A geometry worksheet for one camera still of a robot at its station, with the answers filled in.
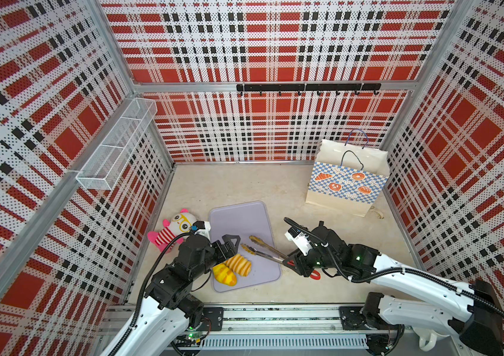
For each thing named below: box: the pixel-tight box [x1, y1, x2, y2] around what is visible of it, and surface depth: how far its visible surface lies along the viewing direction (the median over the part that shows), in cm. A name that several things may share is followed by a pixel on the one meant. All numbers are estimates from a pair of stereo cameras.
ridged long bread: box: [224, 253, 253, 277], surface depth 84 cm
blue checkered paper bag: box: [305, 129, 390, 218], surface depth 93 cm
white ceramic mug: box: [416, 329, 438, 352], surface depth 66 cm
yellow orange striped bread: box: [211, 263, 238, 287], surface depth 82 cm
